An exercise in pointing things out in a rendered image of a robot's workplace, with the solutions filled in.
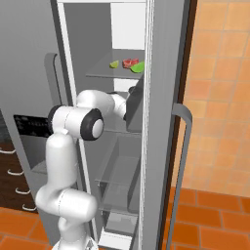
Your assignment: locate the large green lemon wedge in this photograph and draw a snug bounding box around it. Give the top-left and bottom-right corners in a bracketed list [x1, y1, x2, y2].
[129, 62, 146, 73]

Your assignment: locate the red raw steak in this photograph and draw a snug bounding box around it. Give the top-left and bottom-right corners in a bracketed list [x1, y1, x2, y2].
[121, 58, 140, 69]

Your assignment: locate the dark wood drawer cabinet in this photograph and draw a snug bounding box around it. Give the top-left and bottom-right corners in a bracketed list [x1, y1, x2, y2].
[0, 140, 39, 213]

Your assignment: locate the long grey fridge door handle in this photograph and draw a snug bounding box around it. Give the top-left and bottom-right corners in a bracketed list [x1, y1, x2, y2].
[165, 103, 194, 250]

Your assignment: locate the glass fridge shelf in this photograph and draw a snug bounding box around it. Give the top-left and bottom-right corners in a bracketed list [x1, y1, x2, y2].
[85, 48, 146, 80]
[95, 155, 142, 188]
[103, 111, 143, 137]

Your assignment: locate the clear fridge drawer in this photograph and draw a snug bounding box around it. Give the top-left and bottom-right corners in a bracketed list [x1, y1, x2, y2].
[103, 210, 139, 236]

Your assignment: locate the grey fridge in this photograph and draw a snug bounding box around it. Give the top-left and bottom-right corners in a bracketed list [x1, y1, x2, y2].
[57, 0, 154, 250]

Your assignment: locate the short grey fridge door handle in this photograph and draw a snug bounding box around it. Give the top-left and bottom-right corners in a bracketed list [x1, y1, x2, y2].
[44, 52, 63, 108]

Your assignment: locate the plain grey fridge door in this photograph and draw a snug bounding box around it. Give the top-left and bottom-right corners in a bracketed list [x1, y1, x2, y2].
[139, 0, 193, 250]

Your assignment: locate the grey fridge door with dispenser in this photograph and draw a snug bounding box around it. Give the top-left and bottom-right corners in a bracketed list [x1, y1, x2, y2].
[0, 0, 98, 250]

